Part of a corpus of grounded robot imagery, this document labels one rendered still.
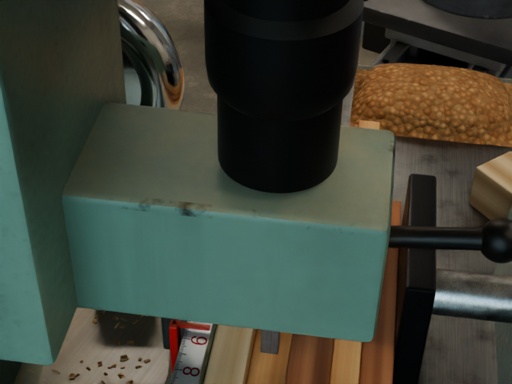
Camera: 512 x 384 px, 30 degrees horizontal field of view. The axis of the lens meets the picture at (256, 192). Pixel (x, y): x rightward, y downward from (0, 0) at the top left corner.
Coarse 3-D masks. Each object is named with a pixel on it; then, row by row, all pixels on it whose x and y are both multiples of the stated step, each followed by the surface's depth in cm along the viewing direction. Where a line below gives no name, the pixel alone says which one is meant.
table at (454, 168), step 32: (352, 96) 75; (416, 160) 69; (448, 160) 69; (480, 160) 69; (448, 192) 66; (448, 224) 64; (480, 224) 64; (448, 256) 61; (480, 256) 61; (448, 320) 57; (480, 320) 57; (448, 352) 55; (480, 352) 55
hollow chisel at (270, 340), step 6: (264, 330) 47; (264, 336) 48; (270, 336) 48; (276, 336) 48; (264, 342) 48; (270, 342) 48; (276, 342) 48; (264, 348) 48; (270, 348) 48; (276, 348) 48
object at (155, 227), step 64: (128, 128) 43; (192, 128) 43; (64, 192) 39; (128, 192) 39; (192, 192) 39; (256, 192) 40; (320, 192) 40; (384, 192) 40; (128, 256) 41; (192, 256) 40; (256, 256) 40; (320, 256) 39; (384, 256) 39; (192, 320) 43; (256, 320) 42; (320, 320) 42
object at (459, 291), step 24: (408, 192) 52; (432, 192) 51; (408, 216) 50; (432, 216) 50; (408, 264) 47; (432, 264) 47; (408, 288) 46; (432, 288) 46; (456, 288) 51; (480, 288) 51; (504, 288) 51; (408, 312) 47; (432, 312) 51; (456, 312) 51; (480, 312) 51; (504, 312) 50; (408, 336) 48; (408, 360) 49
